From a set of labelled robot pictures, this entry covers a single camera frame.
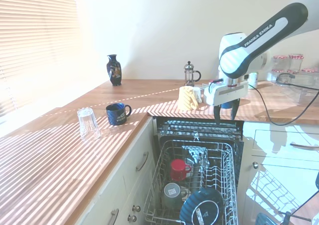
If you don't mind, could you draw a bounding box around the grey mug with sticker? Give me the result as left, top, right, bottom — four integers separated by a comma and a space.
161, 182, 188, 208

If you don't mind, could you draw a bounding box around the dark blue printed mug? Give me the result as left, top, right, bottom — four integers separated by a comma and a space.
105, 103, 132, 126

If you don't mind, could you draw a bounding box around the red speckled enamel mug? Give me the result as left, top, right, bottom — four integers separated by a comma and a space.
170, 159, 192, 182

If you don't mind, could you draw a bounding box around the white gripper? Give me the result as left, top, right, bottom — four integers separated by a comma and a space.
203, 81, 250, 125

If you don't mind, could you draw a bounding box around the black cable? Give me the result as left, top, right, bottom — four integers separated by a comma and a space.
248, 72, 319, 126

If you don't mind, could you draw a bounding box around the curved metal drawer handle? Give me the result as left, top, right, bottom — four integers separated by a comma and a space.
109, 209, 120, 225
136, 152, 150, 172
290, 142, 319, 150

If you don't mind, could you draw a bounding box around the retracted wire dishwasher rack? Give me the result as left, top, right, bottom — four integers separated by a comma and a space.
159, 119, 244, 137

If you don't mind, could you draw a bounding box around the white window blind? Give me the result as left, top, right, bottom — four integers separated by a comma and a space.
0, 0, 83, 113

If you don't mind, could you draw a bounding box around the grey wire dishwasher rack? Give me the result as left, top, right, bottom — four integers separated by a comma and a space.
142, 139, 239, 225

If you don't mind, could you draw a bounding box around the glass french press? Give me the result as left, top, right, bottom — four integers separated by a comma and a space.
183, 60, 201, 87

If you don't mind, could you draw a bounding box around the yellow ribbed mug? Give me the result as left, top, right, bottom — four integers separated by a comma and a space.
177, 86, 199, 111

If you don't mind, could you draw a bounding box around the white mug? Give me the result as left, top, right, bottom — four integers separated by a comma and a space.
193, 86, 205, 103

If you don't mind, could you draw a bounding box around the dark blue decorated vase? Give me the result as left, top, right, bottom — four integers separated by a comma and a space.
106, 54, 123, 87

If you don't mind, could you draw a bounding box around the grey cutlery basket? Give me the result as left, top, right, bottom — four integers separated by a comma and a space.
183, 145, 210, 193

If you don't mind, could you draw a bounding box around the small white can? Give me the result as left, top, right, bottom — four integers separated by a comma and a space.
249, 72, 259, 89

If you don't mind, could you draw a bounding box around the blue plastic object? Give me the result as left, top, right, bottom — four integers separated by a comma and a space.
255, 212, 275, 225

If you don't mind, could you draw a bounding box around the built-in dishwasher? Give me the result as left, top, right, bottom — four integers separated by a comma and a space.
152, 116, 246, 225

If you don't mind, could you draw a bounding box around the glass jar red checked lid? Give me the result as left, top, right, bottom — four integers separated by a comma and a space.
273, 55, 290, 72
288, 53, 305, 72
270, 69, 285, 83

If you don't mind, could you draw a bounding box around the clear plastic container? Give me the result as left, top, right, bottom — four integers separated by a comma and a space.
298, 67, 319, 103

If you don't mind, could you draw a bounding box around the clear glass tumbler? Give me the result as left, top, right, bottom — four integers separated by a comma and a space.
76, 107, 101, 141

